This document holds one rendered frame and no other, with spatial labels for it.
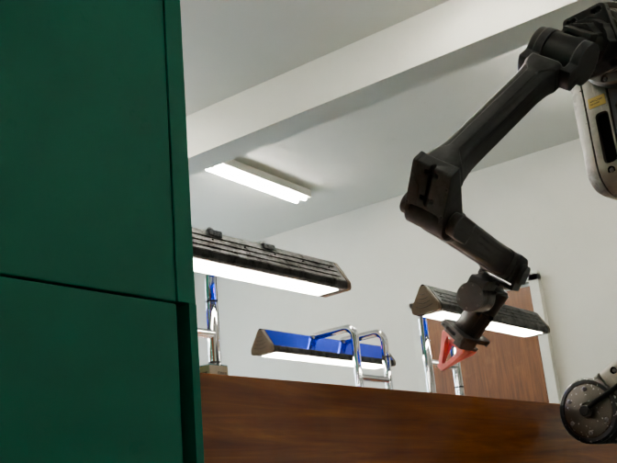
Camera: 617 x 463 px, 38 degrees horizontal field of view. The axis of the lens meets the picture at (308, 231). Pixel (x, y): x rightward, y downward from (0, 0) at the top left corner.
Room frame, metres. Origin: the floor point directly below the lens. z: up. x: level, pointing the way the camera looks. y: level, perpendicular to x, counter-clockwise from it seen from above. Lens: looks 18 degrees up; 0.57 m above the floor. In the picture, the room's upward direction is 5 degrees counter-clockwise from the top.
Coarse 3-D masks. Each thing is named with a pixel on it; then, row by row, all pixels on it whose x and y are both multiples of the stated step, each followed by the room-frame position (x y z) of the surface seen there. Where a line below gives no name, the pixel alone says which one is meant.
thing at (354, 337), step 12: (348, 324) 2.64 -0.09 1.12; (312, 336) 2.72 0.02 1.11; (324, 336) 2.70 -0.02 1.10; (348, 336) 2.83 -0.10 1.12; (360, 336) 2.80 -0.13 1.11; (372, 336) 2.77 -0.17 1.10; (384, 336) 2.74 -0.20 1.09; (384, 348) 2.74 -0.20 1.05; (360, 360) 2.63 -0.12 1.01; (384, 360) 2.75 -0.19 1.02; (360, 372) 2.63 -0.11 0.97; (384, 372) 2.75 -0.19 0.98; (360, 384) 2.63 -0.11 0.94
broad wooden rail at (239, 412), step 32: (224, 384) 1.18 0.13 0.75; (256, 384) 1.22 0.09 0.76; (288, 384) 1.27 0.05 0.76; (320, 384) 1.34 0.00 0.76; (224, 416) 1.17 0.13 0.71; (256, 416) 1.22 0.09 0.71; (288, 416) 1.27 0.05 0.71; (320, 416) 1.33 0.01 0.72; (352, 416) 1.38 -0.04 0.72; (384, 416) 1.45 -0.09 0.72; (416, 416) 1.52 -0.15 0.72; (448, 416) 1.60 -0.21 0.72; (480, 416) 1.69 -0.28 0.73; (512, 416) 1.79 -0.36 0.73; (544, 416) 1.90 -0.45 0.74; (224, 448) 1.17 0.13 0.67; (256, 448) 1.22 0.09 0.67; (288, 448) 1.27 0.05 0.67; (320, 448) 1.32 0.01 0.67; (352, 448) 1.38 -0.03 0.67; (384, 448) 1.44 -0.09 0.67; (416, 448) 1.51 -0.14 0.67; (448, 448) 1.59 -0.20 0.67; (480, 448) 1.68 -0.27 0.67; (512, 448) 1.77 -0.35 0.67; (544, 448) 1.88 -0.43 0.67; (576, 448) 1.99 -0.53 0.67; (608, 448) 2.13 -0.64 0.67
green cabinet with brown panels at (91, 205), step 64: (0, 0) 0.87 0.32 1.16; (64, 0) 0.94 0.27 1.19; (128, 0) 1.02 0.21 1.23; (0, 64) 0.87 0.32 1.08; (64, 64) 0.94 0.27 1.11; (128, 64) 1.01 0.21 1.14; (0, 128) 0.88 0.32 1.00; (64, 128) 0.94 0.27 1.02; (128, 128) 1.01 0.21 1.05; (0, 192) 0.88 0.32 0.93; (64, 192) 0.94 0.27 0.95; (128, 192) 1.01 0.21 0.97; (0, 256) 0.88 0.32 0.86; (64, 256) 0.94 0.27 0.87; (128, 256) 1.01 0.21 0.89; (192, 256) 1.08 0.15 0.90
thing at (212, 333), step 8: (208, 232) 1.61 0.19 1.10; (216, 232) 1.62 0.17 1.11; (272, 248) 1.74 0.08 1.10; (208, 280) 1.84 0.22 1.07; (216, 280) 1.86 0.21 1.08; (208, 288) 1.84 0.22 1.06; (216, 288) 1.85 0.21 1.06; (208, 296) 1.84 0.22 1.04; (216, 296) 1.84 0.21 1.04; (208, 304) 1.84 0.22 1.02; (216, 304) 1.84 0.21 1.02; (208, 312) 1.84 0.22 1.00; (216, 312) 1.84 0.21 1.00; (208, 320) 1.84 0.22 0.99; (216, 320) 1.84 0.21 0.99; (200, 328) 1.81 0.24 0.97; (208, 328) 1.84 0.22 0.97; (216, 328) 1.84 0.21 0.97; (200, 336) 1.81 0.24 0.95; (208, 336) 1.83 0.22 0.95; (216, 336) 1.84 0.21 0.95; (208, 344) 1.84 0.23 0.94; (216, 344) 1.84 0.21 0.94; (208, 352) 1.84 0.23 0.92; (216, 352) 1.84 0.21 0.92; (216, 360) 1.84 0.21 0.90
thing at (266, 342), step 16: (256, 336) 2.56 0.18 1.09; (272, 336) 2.56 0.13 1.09; (288, 336) 2.62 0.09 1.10; (304, 336) 2.69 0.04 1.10; (256, 352) 2.56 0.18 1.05; (272, 352) 2.55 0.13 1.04; (288, 352) 2.59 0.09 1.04; (304, 352) 2.64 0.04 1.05; (320, 352) 2.70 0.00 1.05; (336, 352) 2.76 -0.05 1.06; (352, 352) 2.83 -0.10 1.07; (368, 352) 2.91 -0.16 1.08
